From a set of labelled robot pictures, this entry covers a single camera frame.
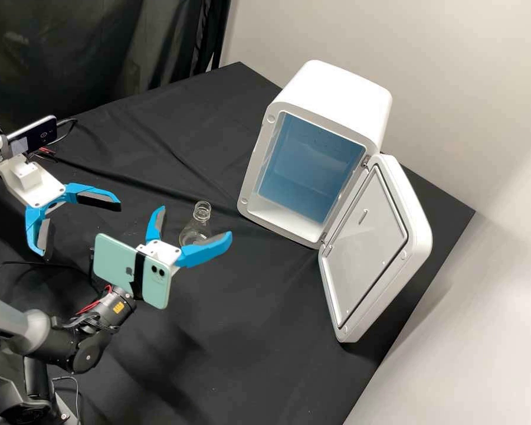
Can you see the left wrist camera phone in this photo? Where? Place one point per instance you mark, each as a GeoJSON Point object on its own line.
{"type": "Point", "coordinates": [33, 135]}

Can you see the white incubator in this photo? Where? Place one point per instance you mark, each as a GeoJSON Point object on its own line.
{"type": "Point", "coordinates": [336, 106]}

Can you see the wrist camera phone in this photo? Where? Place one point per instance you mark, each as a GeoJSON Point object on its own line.
{"type": "Point", "coordinates": [33, 135]}
{"type": "Point", "coordinates": [115, 261]}

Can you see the right wrist camera phone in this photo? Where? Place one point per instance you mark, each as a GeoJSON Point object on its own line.
{"type": "Point", "coordinates": [115, 261]}

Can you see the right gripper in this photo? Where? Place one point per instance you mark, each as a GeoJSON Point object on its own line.
{"type": "Point", "coordinates": [163, 253]}

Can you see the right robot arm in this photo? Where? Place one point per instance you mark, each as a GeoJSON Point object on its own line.
{"type": "Point", "coordinates": [31, 325]}

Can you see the incubator door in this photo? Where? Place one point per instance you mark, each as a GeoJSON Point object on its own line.
{"type": "Point", "coordinates": [376, 248]}

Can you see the clear flask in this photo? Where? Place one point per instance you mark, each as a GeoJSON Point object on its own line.
{"type": "Point", "coordinates": [199, 221]}

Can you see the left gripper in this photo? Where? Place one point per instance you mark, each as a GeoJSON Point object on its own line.
{"type": "Point", "coordinates": [35, 186]}

